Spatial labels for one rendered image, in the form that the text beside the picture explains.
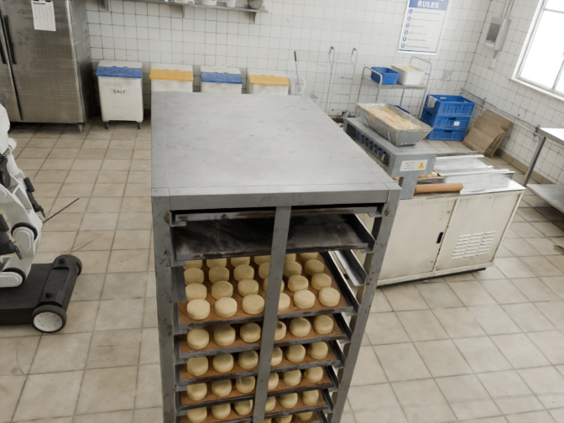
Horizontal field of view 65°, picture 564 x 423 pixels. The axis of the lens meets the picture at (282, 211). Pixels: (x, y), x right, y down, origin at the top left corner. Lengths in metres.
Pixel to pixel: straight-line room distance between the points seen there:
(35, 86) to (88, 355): 3.79
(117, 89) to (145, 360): 3.98
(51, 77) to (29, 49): 0.35
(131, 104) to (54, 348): 3.79
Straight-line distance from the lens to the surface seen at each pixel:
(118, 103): 6.19
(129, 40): 6.65
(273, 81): 6.20
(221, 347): 1.07
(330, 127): 1.19
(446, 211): 3.46
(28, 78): 6.05
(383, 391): 2.93
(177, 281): 0.97
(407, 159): 2.98
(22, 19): 5.91
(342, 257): 1.09
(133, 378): 2.87
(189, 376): 1.14
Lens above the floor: 2.19
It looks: 30 degrees down
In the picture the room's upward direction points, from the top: 7 degrees clockwise
